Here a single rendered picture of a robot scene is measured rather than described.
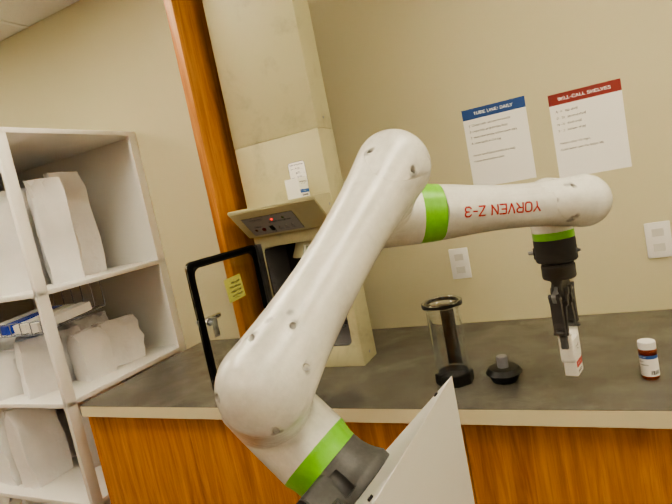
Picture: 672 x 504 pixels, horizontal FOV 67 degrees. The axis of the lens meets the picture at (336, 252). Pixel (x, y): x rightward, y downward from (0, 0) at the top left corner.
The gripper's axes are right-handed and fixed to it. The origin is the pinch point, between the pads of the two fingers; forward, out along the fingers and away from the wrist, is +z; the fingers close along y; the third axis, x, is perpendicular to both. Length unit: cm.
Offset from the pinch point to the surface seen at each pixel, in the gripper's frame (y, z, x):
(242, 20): 3, -105, -82
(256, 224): 12, -41, -87
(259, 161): 4, -61, -87
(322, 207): 6, -43, -63
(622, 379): -5.0, 9.9, 9.1
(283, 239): 4, -35, -84
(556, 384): 0.7, 10.0, -4.3
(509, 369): 1.9, 6.4, -14.9
